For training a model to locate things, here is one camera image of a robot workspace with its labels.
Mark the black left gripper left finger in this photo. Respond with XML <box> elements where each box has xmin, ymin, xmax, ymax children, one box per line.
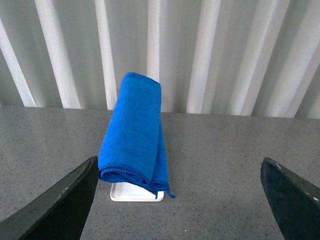
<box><xmin>0</xmin><ymin>156</ymin><xmax>98</xmax><ymax>240</ymax></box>

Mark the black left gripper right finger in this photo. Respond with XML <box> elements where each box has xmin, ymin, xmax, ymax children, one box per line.
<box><xmin>260</xmin><ymin>157</ymin><xmax>320</xmax><ymax>240</ymax></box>

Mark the blue microfiber cloth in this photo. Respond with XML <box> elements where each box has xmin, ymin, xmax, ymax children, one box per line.
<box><xmin>98</xmin><ymin>72</ymin><xmax>175</xmax><ymax>199</ymax></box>

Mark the white towel rack with wooden bars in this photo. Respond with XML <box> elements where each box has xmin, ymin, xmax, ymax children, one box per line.
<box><xmin>110</xmin><ymin>182</ymin><xmax>164</xmax><ymax>202</ymax></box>

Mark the white pleated curtain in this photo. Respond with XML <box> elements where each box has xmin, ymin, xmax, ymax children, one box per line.
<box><xmin>0</xmin><ymin>0</ymin><xmax>320</xmax><ymax>119</ymax></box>

